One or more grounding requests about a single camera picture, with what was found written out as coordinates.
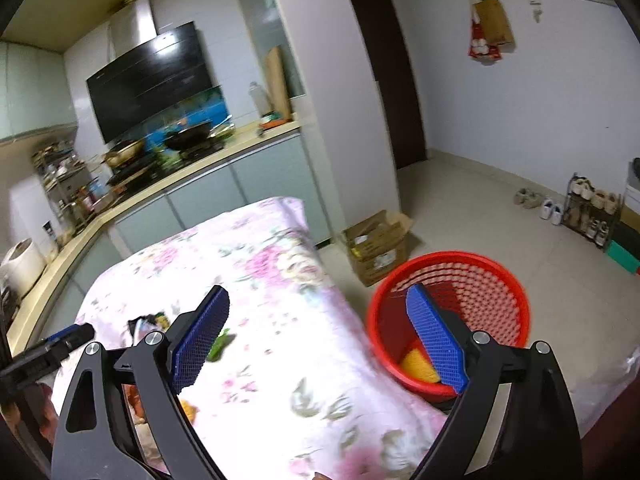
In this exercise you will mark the green wrapper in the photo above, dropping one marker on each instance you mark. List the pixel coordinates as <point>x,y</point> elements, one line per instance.
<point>220,344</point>

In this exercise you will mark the orange and green vegetables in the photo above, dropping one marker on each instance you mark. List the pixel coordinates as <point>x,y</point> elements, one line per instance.
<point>272,120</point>

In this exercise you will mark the wooden cutting board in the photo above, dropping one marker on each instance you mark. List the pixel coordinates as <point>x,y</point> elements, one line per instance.
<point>277,85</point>

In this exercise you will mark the shoe rack with shoes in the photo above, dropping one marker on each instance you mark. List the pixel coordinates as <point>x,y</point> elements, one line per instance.
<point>592,210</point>

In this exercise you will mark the clear plastic bottle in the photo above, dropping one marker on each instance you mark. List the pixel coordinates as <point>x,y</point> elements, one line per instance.
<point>258,100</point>

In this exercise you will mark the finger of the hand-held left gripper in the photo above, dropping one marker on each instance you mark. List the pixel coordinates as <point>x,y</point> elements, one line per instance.
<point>70,335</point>

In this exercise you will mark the open cardboard box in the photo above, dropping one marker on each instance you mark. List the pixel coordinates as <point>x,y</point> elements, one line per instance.
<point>380,255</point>

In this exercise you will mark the brown paper bag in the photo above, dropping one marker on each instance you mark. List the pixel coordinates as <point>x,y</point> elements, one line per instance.
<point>495,25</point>

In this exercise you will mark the pale green upper cabinet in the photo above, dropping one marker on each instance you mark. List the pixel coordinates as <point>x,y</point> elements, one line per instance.
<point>35,95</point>

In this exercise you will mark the white pair of shoes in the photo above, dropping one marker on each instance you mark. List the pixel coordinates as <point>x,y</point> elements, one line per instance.
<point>551,211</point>

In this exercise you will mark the red plastic basket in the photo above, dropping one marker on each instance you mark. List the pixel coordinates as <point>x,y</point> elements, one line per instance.
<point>480,300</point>

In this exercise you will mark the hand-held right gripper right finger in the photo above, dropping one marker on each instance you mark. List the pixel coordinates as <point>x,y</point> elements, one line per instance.
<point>435,340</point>

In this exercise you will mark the dark snack wrapper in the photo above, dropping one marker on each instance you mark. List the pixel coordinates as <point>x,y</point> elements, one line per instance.
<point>145,324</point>

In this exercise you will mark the black range hood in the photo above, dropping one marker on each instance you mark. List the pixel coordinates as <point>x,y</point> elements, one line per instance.
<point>150,85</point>

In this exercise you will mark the black wok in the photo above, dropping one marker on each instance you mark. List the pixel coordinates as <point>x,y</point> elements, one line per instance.
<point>187,136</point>

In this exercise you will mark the kitchen counter with cabinets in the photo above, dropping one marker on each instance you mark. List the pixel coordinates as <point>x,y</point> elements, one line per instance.
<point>260,175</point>

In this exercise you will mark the white rice cooker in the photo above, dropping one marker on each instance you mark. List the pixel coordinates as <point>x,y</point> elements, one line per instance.
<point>22,267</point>

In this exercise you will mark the beige pair of shoes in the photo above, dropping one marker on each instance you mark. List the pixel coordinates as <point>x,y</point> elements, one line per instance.
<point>527,197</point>

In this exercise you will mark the frosted glass partition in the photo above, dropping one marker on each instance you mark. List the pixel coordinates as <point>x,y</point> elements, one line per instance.
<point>260,20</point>

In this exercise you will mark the dark brown door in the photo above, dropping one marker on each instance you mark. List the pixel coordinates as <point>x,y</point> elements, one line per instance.
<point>390,75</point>

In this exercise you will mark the black gas stove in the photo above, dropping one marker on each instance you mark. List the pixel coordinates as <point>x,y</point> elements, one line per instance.
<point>135,174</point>

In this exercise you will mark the green box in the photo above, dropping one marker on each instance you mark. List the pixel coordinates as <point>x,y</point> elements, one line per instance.
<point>622,257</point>

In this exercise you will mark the metal spice rack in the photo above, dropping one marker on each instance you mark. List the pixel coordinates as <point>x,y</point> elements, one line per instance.
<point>70,185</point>

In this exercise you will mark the pink floral blanket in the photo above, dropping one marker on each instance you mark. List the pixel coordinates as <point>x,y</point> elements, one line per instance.
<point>280,335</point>

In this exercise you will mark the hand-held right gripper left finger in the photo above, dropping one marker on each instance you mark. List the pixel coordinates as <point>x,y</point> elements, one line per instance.
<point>200,340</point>

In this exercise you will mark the gold cooking pot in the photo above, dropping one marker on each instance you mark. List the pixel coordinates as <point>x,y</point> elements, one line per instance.
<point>124,154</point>

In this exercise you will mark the blue backsplash picture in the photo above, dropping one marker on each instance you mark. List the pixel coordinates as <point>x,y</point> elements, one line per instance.
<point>210,105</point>

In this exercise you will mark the red hanging bag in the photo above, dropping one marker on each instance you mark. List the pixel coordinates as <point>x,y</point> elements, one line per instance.
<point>482,52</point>

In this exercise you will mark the yellow sponge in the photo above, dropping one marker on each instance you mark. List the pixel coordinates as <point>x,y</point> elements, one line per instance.
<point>416,365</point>

